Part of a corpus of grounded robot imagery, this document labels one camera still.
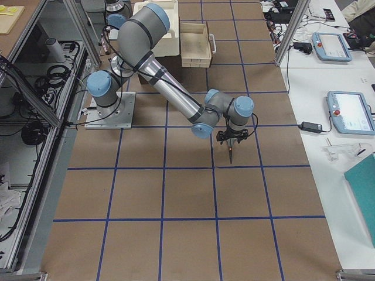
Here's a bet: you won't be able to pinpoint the blue teach pendant far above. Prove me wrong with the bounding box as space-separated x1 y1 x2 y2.
312 32 352 62

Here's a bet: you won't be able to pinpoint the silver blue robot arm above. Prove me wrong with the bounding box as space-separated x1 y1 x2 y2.
87 3 254 142
105 0 133 29

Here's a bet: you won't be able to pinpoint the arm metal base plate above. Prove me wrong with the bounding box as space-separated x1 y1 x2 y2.
84 91 136 129

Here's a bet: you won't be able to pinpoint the white plastic tray box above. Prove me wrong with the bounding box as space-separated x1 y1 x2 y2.
133 0 180 57

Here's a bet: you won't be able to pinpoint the crumpled white cloth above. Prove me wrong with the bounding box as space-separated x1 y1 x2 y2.
0 162 22 223

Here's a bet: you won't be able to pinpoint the blue teach pendant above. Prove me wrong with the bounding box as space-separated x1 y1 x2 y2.
312 32 352 62
326 91 374 135

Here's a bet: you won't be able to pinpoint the dark brown wooden cabinet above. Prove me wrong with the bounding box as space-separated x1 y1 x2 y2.
138 55 182 85

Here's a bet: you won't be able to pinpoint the blue teach pendant near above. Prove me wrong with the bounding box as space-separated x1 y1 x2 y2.
326 91 374 135

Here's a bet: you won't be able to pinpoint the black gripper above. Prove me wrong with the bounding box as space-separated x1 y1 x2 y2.
216 128 248 145

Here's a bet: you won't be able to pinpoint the aluminium frame post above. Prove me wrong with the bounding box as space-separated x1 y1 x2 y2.
274 0 310 67

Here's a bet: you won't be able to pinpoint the light wooden open drawer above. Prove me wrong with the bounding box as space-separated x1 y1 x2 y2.
180 23 213 68

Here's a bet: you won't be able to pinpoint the white cylinder speaker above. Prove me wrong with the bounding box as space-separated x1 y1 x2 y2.
45 37 66 63

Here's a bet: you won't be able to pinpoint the grey orange handled scissors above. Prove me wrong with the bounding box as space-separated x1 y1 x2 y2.
226 138 236 164

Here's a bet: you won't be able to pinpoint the black power adapter on desk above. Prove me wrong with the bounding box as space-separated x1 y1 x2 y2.
298 121 323 133

